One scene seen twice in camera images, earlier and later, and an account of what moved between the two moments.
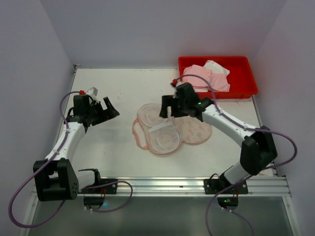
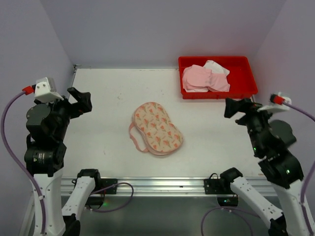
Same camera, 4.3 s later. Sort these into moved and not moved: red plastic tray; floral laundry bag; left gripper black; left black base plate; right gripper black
Moved: floral laundry bag; left gripper black; right gripper black
Not moved: red plastic tray; left black base plate
